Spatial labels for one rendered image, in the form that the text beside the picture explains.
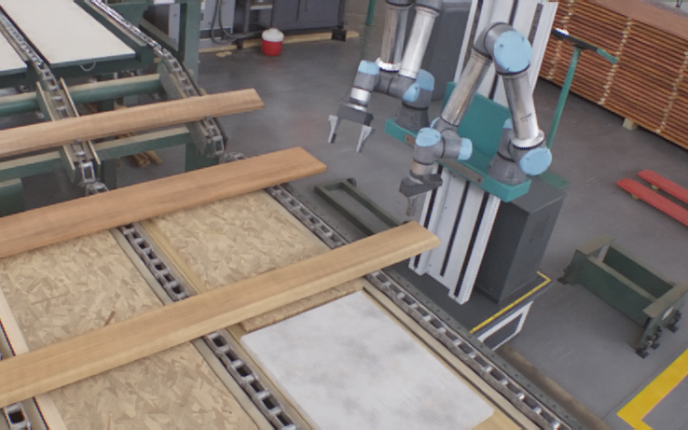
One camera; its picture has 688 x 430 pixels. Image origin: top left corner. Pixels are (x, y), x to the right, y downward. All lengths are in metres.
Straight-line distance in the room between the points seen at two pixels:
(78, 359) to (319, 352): 0.68
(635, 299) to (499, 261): 1.07
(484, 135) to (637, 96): 4.44
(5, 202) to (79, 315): 0.99
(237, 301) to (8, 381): 0.69
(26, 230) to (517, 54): 1.71
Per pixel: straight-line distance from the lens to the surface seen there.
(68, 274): 2.19
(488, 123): 2.64
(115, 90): 3.27
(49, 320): 2.03
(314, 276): 2.12
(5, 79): 3.65
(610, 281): 3.88
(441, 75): 6.06
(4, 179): 2.89
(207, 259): 2.23
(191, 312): 1.95
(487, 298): 3.16
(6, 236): 2.32
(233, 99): 3.17
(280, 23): 7.49
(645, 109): 6.97
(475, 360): 2.05
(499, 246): 3.01
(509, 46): 2.09
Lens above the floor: 2.17
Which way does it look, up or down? 31 degrees down
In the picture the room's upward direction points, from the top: 10 degrees clockwise
